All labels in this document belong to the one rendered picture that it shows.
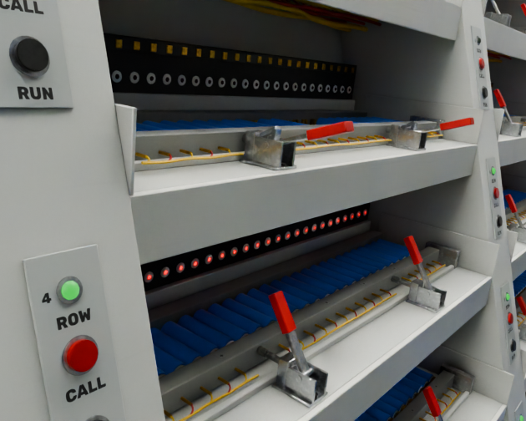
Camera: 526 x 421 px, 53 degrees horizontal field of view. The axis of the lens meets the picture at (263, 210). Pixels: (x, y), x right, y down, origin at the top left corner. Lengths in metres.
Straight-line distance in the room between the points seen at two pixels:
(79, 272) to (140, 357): 0.06
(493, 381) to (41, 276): 0.74
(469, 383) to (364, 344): 0.35
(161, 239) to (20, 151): 0.10
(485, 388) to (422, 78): 0.48
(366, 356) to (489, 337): 0.36
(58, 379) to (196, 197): 0.14
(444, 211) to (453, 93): 0.18
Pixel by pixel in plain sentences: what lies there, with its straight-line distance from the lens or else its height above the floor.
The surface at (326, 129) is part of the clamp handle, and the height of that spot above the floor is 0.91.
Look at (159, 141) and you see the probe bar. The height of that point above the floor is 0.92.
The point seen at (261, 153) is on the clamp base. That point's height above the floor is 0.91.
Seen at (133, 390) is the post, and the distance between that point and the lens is 0.32.
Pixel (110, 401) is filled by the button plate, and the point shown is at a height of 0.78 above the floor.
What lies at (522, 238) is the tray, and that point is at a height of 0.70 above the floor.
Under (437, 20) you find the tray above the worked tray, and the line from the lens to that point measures 0.77.
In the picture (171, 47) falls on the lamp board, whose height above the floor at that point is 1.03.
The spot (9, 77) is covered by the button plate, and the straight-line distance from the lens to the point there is 0.29.
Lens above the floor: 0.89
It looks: 4 degrees down
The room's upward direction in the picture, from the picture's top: 8 degrees counter-clockwise
